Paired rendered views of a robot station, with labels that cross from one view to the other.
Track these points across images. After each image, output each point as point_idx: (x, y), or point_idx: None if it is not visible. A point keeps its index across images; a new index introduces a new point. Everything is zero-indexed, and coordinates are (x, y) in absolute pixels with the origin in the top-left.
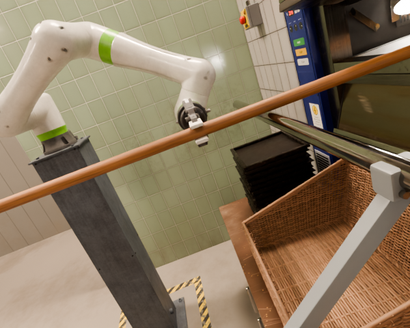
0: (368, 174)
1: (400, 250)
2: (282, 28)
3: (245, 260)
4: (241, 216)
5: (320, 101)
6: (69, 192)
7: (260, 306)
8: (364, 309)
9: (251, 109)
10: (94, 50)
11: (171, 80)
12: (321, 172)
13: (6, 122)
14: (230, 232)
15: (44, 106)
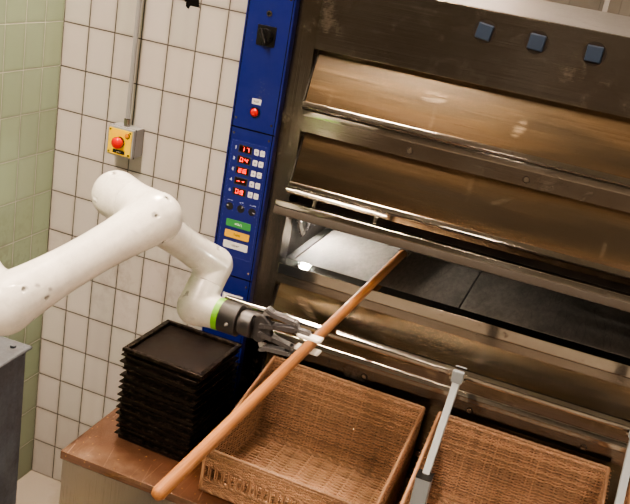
0: (301, 378)
1: (320, 448)
2: (194, 189)
3: (200, 499)
4: (123, 455)
5: (248, 295)
6: None
7: None
8: (338, 495)
9: (332, 326)
10: None
11: (194, 267)
12: (258, 377)
13: (41, 312)
14: (136, 477)
15: None
